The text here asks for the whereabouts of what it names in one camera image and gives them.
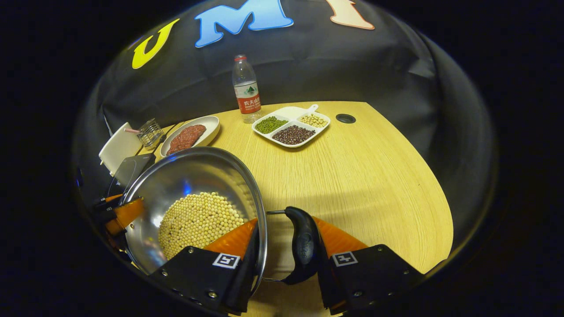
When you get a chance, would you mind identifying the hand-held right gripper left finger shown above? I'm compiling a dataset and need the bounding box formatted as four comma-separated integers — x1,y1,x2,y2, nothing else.
148,218,260,315

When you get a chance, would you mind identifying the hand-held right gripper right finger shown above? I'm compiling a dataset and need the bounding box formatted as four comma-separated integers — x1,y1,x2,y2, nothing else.
313,216,426,315

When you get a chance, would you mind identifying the black induction cooktop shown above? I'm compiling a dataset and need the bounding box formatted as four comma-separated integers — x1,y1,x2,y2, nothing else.
114,153,156,188

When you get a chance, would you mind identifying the steel pot with black handles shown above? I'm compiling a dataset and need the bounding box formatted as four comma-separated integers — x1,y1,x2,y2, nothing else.
119,147,324,285

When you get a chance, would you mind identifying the white toaster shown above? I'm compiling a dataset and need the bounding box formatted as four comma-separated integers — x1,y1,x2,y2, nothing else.
99,122,142,177

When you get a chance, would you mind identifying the large pile of soybeans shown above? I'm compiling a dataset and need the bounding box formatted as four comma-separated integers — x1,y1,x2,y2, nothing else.
158,192,244,260

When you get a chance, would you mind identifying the round white plate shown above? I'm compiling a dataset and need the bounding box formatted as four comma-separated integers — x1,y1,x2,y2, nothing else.
160,116,220,158

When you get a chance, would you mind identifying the heap of red beans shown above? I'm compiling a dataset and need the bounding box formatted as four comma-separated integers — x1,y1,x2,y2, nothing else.
272,125,316,145

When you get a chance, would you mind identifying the heap of green mung beans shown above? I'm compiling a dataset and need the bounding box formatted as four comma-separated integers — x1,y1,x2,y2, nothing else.
255,116,288,134

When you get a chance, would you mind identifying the small heap of soybeans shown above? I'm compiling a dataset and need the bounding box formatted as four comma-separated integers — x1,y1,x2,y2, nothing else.
300,114,328,128

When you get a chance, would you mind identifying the white divided dish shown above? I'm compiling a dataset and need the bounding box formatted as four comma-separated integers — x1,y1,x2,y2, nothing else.
252,104,331,149

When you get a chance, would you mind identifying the clear plastic water bottle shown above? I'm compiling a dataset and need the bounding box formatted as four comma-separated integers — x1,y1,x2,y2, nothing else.
232,54,262,124

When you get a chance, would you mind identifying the wire mesh basket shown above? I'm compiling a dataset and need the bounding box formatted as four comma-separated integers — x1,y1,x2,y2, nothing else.
137,118,164,148

